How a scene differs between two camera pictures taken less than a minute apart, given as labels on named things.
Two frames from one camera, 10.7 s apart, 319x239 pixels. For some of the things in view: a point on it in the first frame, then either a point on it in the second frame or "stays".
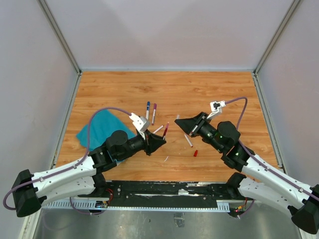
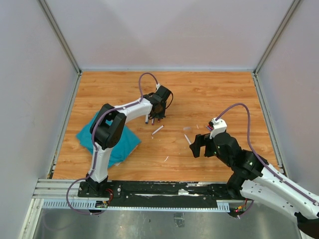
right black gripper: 188,125 to 201,140
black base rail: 161,194 stays
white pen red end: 188,141 stays
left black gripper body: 137,143 to 161,114
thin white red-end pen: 161,127 stays
